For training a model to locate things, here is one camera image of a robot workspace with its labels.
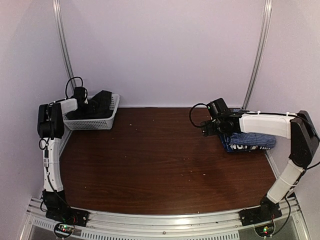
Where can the right circuit board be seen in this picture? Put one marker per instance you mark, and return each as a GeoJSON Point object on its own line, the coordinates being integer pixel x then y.
{"type": "Point", "coordinates": [264, 231]}

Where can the front aluminium rail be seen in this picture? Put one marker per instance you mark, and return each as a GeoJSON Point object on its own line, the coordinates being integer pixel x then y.
{"type": "Point", "coordinates": [101, 225]}

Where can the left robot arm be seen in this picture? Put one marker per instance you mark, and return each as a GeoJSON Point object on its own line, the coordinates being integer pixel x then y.
{"type": "Point", "coordinates": [51, 129]}

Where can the navy folded shirt white print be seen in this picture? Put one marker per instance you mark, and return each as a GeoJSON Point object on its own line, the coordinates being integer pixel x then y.
{"type": "Point", "coordinates": [230, 147]}

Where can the circuit board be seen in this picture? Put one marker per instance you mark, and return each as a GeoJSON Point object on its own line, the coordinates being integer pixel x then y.
{"type": "Point", "coordinates": [62, 230]}
{"type": "Point", "coordinates": [264, 231]}

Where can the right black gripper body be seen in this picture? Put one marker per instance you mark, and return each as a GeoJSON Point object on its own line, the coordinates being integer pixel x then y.
{"type": "Point", "coordinates": [217, 129]}

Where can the white perforated plastic basket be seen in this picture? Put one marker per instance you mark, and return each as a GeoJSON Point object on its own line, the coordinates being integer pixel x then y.
{"type": "Point", "coordinates": [95, 124]}

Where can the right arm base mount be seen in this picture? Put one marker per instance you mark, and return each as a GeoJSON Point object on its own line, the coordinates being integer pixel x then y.
{"type": "Point", "coordinates": [259, 214]}

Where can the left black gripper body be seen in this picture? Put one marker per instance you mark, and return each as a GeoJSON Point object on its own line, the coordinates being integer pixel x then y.
{"type": "Point", "coordinates": [83, 108]}

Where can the left circuit board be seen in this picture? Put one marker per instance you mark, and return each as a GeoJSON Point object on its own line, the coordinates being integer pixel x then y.
{"type": "Point", "coordinates": [62, 230]}

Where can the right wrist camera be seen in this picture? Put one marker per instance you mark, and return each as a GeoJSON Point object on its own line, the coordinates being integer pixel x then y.
{"type": "Point", "coordinates": [217, 108]}

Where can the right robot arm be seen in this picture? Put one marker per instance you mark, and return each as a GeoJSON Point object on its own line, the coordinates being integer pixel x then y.
{"type": "Point", "coordinates": [297, 142]}

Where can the left aluminium frame post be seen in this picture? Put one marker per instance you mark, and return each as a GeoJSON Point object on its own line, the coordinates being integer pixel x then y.
{"type": "Point", "coordinates": [62, 38]}

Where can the blue checkered folded shirt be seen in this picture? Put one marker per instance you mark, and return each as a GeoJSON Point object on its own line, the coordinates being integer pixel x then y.
{"type": "Point", "coordinates": [263, 141]}

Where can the aluminium frame post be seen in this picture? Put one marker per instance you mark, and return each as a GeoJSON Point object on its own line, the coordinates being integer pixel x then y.
{"type": "Point", "coordinates": [62, 38]}
{"type": "Point", "coordinates": [264, 31]}

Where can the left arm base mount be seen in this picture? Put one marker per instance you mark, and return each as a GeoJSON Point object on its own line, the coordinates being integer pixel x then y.
{"type": "Point", "coordinates": [73, 216]}

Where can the right aluminium frame post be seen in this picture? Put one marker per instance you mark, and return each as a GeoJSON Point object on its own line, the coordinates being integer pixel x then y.
{"type": "Point", "coordinates": [264, 31]}

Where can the dark pinstriped long sleeve shirt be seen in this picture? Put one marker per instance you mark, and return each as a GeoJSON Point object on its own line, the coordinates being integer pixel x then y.
{"type": "Point", "coordinates": [98, 107]}

